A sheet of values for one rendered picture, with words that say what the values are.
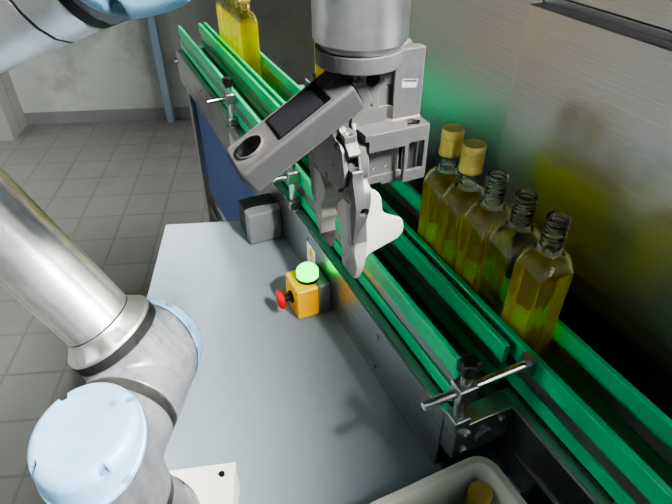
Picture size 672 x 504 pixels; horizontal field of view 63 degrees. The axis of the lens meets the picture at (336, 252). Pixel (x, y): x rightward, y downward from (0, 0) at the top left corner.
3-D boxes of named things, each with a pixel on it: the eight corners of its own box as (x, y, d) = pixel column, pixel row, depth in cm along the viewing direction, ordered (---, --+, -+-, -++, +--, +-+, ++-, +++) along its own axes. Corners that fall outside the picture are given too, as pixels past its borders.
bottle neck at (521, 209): (535, 227, 73) (544, 196, 70) (518, 232, 72) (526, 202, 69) (520, 216, 75) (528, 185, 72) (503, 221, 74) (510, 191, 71)
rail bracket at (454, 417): (527, 403, 76) (548, 341, 68) (424, 449, 70) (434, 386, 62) (513, 387, 78) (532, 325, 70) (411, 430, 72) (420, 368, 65)
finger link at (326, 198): (370, 234, 59) (384, 169, 52) (320, 248, 57) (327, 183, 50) (358, 215, 61) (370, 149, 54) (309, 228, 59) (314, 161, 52)
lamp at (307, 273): (322, 281, 106) (322, 269, 104) (301, 287, 104) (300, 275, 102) (313, 268, 109) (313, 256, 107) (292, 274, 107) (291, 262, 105)
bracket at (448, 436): (507, 438, 79) (517, 408, 75) (453, 463, 76) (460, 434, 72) (492, 419, 82) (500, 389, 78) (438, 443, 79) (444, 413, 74)
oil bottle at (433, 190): (455, 276, 98) (473, 171, 85) (428, 285, 96) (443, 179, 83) (437, 259, 102) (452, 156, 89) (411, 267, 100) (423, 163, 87)
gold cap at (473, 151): (487, 173, 80) (492, 145, 77) (467, 178, 79) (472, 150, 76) (473, 162, 82) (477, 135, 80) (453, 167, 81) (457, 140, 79)
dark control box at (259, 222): (283, 238, 129) (281, 208, 124) (251, 246, 127) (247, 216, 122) (271, 220, 135) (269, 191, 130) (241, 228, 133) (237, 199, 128)
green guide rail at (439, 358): (457, 400, 76) (465, 362, 71) (451, 403, 76) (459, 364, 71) (183, 47, 202) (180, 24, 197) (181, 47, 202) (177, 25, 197)
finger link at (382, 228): (412, 275, 52) (408, 184, 48) (357, 292, 51) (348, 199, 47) (396, 263, 55) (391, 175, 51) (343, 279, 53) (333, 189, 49)
